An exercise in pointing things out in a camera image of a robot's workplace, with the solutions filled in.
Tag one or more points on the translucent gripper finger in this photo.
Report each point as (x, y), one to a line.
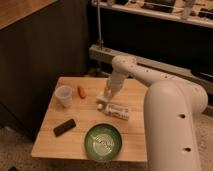
(107, 92)
(112, 94)

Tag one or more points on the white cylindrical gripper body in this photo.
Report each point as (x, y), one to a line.
(115, 82)

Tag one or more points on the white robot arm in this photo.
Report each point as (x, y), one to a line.
(170, 103)

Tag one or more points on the green ceramic bowl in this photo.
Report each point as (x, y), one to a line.
(102, 143)

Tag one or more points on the clear plastic bottle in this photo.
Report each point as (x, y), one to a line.
(114, 110)

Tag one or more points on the orange carrot toy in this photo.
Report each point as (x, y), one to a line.
(81, 92)

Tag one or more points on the translucent plastic cup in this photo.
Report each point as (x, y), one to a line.
(64, 95)

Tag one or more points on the wooden table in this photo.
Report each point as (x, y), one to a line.
(70, 145)

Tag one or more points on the black rectangular block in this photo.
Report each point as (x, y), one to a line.
(62, 128)

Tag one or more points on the dark wooden cabinet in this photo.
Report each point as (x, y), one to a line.
(34, 53)

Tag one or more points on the metal shelf rack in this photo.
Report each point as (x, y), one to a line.
(172, 47)

